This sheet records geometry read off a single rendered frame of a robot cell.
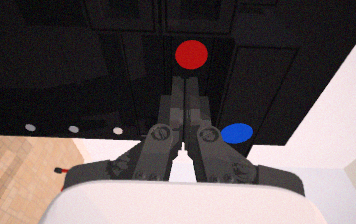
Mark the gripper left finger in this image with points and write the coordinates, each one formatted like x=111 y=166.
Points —
x=149 y=160

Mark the black server rack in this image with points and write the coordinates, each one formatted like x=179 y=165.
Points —
x=58 y=80

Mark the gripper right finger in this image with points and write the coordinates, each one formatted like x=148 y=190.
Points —
x=214 y=161

